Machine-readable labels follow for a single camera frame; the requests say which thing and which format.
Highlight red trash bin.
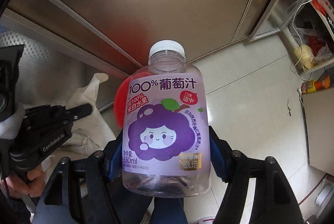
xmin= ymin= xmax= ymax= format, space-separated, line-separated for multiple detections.
xmin=113 ymin=72 xmax=149 ymax=128

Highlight orange yellow bottle on floor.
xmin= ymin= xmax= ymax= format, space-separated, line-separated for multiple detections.
xmin=301 ymin=76 xmax=331 ymax=94

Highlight purple grape juice bottle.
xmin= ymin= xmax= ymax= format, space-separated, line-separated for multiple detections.
xmin=122 ymin=40 xmax=211 ymax=198

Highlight white plastic bag on floor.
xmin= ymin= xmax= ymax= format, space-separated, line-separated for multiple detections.
xmin=60 ymin=73 xmax=115 ymax=155

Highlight person's legs in jeans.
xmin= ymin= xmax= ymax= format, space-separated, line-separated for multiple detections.
xmin=149 ymin=197 xmax=188 ymax=224

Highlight person's left hand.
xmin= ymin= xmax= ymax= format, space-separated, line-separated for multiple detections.
xmin=6 ymin=165 xmax=45 ymax=199

